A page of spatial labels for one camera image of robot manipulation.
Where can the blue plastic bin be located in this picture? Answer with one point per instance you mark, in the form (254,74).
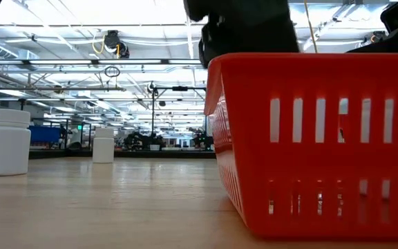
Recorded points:
(43,134)

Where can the red plastic slotted basket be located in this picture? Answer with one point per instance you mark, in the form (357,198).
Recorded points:
(247,121)

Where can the distant black robot station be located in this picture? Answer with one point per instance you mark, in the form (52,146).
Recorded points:
(140,141)

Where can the thin black stand pole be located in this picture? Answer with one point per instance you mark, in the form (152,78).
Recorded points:
(153,114)

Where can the white pill bottle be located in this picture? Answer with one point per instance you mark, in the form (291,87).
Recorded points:
(103,148)
(5,148)

